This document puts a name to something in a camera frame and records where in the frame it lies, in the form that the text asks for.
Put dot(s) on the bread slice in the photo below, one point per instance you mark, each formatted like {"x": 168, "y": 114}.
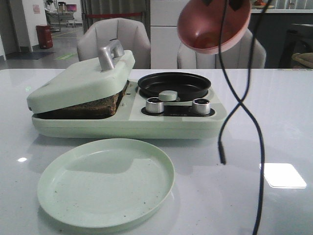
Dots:
{"x": 98, "y": 109}

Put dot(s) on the green breakfast maker lid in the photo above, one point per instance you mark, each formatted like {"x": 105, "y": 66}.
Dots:
{"x": 85, "y": 81}

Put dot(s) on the pink bowl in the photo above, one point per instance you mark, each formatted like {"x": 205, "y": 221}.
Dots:
{"x": 213, "y": 26}

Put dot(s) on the green breakfast maker base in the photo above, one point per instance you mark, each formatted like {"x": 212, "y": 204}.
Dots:
{"x": 130, "y": 122}

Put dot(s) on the left silver control knob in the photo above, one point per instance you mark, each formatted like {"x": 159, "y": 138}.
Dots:
{"x": 154, "y": 105}

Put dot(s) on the silver control knob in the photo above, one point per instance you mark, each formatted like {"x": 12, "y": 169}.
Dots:
{"x": 201, "y": 106}
{"x": 154, "y": 105}

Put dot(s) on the black round frying pan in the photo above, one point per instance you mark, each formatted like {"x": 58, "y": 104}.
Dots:
{"x": 188, "y": 86}

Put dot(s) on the right silver control knob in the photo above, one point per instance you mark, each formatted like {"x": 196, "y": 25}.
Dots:
{"x": 201, "y": 106}

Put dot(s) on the white cabinet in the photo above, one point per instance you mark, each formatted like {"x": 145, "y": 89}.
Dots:
{"x": 165, "y": 43}

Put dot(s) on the light green plate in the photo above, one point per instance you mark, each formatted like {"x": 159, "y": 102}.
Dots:
{"x": 108, "y": 184}

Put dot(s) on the left grey upholstered chair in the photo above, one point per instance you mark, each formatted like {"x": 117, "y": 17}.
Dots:
{"x": 132, "y": 35}

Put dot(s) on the grey upholstered chair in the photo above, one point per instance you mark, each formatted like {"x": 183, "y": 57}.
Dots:
{"x": 132, "y": 35}
{"x": 235, "y": 58}

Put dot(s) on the right grey upholstered chair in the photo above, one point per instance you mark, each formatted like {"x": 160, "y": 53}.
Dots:
{"x": 235, "y": 58}

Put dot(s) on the red barrier tape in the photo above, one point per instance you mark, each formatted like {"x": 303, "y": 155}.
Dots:
{"x": 109, "y": 16}

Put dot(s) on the red trash bin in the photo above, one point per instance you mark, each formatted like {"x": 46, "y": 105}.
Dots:
{"x": 44, "y": 36}

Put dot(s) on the grey counter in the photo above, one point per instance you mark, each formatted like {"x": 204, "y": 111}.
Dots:
{"x": 284, "y": 34}

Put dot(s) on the beige cushion at right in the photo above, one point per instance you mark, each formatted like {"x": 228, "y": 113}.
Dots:
{"x": 303, "y": 60}

